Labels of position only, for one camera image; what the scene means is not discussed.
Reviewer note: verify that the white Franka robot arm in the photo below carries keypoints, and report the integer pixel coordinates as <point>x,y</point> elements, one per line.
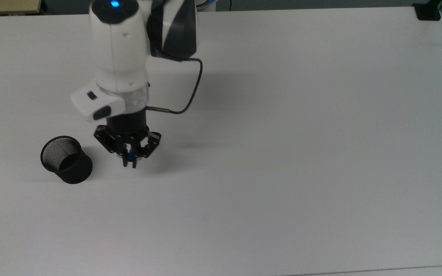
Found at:
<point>119,46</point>

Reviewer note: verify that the small blue object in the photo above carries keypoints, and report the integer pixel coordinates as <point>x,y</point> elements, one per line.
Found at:
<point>129,157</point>

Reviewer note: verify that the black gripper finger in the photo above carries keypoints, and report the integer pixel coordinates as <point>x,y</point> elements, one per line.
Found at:
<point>108,141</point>
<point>152,143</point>

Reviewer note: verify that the black mesh pen cup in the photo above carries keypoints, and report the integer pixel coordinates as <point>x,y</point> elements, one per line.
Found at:
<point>77,173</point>

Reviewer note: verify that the beige wooden board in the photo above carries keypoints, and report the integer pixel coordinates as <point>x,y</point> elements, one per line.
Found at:
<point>6,5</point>

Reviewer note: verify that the white adjoining table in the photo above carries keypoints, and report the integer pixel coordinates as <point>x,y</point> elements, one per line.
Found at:
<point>416,272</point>

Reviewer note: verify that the black table clamp mount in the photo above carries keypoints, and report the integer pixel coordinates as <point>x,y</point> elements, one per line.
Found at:
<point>428,13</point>

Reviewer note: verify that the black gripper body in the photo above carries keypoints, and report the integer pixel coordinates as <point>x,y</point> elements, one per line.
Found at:
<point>127,128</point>

